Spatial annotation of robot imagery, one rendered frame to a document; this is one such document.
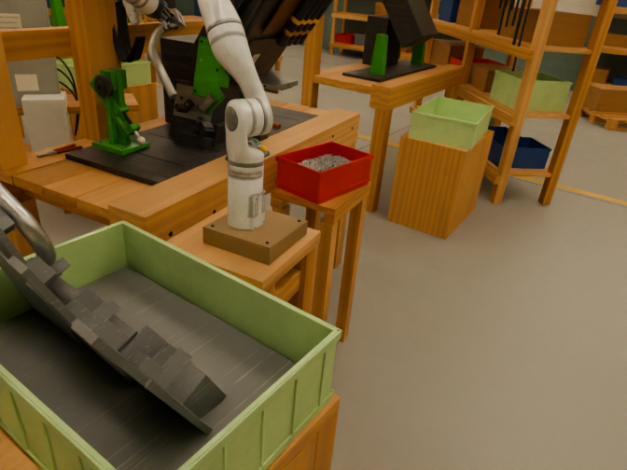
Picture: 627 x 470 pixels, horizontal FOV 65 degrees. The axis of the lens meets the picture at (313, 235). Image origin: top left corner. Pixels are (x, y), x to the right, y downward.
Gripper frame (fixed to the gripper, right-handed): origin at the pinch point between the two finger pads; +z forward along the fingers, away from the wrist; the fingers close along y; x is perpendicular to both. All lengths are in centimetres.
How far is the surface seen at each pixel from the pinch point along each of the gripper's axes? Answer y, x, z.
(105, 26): 11.1, 24.4, -0.3
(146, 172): -47, 24, -10
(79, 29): 10.2, 30.2, -7.3
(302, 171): -63, -19, 14
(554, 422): -188, -64, 64
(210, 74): -15.4, 0.1, 15.2
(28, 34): 9.0, 40.7, -19.6
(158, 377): -103, -14, -90
